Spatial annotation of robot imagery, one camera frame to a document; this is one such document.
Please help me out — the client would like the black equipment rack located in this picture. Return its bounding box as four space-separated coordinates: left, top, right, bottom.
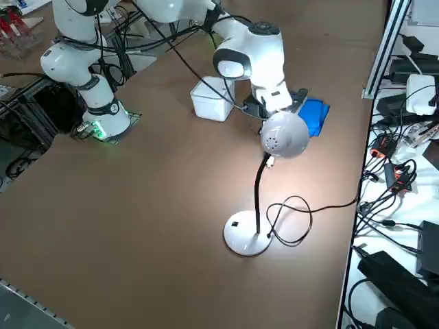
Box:
0 77 86 155

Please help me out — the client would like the black power brick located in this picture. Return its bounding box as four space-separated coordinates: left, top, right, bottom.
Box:
389 51 439 85

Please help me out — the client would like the long black case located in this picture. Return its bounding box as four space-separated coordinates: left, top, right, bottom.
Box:
357 251 439 329

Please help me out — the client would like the white power adapter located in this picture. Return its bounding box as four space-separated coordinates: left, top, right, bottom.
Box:
406 73 439 116

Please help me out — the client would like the grey aluminium rail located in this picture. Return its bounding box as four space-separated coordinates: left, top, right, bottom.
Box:
0 277 75 329

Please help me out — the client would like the white cube box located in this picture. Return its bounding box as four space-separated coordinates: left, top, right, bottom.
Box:
190 75 236 123

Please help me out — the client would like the orange and black adapter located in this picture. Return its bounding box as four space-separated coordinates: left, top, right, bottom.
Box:
370 135 401 158
383 162 418 193

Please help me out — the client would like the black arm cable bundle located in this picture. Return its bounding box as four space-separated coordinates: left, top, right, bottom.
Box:
56 0 248 111

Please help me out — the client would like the black box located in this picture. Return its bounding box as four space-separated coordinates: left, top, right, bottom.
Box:
416 221 439 279

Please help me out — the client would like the white desk lamp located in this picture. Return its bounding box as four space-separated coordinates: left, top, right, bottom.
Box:
222 112 309 257

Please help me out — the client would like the clear rack with red items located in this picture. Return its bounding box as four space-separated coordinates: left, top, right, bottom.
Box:
0 6 44 61

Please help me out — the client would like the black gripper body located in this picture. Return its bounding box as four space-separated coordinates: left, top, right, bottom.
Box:
274 88 309 117

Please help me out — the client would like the blue folded cloth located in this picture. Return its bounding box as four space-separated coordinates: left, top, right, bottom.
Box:
297 98 331 138

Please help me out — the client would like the black lamp power cable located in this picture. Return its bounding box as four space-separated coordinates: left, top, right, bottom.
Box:
265 191 359 247

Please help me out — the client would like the aluminium frame post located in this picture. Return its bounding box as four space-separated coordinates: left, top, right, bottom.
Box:
362 0 412 100

